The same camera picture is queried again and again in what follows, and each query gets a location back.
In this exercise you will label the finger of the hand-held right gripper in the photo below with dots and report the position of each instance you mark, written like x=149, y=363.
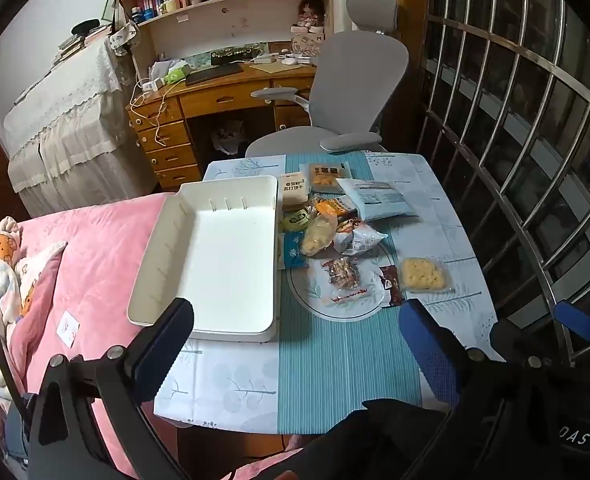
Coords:
x=577, y=321
x=506, y=341

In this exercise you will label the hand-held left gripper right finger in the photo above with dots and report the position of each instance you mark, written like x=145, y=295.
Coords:
x=427, y=355

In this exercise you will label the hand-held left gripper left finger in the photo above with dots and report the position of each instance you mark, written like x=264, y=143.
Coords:
x=167, y=355

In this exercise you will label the dark brown snack packet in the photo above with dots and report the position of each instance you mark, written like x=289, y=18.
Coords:
x=391, y=287

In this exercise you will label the yellow crackers clear packet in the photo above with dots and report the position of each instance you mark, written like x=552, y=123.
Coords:
x=422, y=275

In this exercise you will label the white plastic tray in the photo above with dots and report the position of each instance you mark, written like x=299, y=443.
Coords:
x=215, y=270

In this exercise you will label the red label dates packet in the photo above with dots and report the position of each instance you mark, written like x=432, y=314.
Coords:
x=342, y=274

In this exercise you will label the white red printed packet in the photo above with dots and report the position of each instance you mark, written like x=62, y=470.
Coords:
x=360, y=241

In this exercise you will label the blue foil snack packet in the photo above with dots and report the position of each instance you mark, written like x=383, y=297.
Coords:
x=291, y=252

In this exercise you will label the pale blue snack packet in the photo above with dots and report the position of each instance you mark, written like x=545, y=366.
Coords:
x=377, y=201

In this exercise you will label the yellow chips clear packet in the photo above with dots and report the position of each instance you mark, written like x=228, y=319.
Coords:
x=317, y=235

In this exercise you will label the orange snack packet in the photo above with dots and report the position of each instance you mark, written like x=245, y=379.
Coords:
x=331, y=206

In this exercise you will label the green snack packet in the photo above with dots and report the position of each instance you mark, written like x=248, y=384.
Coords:
x=295, y=219

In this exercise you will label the orange cookies tray packet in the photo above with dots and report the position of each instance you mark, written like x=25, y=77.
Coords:
x=325, y=177

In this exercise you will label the beige cracker packet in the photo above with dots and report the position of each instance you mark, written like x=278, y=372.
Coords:
x=294, y=189

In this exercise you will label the dark cloth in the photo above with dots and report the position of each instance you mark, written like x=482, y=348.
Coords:
x=375, y=440

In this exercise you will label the white paper tag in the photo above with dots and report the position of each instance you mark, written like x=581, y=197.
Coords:
x=67, y=328

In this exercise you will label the leaf printed teal tablecloth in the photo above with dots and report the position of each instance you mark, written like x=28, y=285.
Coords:
x=325, y=370

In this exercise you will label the pink blanket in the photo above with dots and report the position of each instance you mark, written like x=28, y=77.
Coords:
x=100, y=260

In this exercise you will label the crumpled plastic bag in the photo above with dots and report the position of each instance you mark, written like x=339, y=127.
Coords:
x=227, y=140

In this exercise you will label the wooden desk with drawers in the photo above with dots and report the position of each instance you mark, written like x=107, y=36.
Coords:
x=225, y=97

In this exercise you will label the white lace cloth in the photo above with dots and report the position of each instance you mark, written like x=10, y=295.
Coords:
x=65, y=110

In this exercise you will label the white power strip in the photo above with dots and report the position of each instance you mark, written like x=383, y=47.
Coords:
x=148, y=85

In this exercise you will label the black keyboard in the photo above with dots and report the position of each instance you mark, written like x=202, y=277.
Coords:
x=212, y=74

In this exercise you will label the white plastic bag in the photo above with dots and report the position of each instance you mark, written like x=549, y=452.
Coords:
x=162, y=67

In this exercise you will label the grey office chair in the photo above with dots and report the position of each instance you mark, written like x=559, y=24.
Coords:
x=355, y=75

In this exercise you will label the metal window grille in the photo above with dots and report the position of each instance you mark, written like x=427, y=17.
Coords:
x=490, y=37

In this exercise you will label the dark long box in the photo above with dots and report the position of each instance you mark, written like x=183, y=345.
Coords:
x=235, y=55

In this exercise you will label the printed cloth pouch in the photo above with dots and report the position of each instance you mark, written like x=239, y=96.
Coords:
x=125, y=37

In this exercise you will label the stack of books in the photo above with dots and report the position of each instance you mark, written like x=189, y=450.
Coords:
x=72, y=45

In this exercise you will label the pink printed box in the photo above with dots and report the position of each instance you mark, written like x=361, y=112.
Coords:
x=307, y=44

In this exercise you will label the black round object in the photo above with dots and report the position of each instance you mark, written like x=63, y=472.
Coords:
x=85, y=26

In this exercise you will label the pale yellow mug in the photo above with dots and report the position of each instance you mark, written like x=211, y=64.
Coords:
x=170, y=6

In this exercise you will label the brown haired doll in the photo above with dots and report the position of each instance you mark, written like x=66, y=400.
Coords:
x=311, y=12

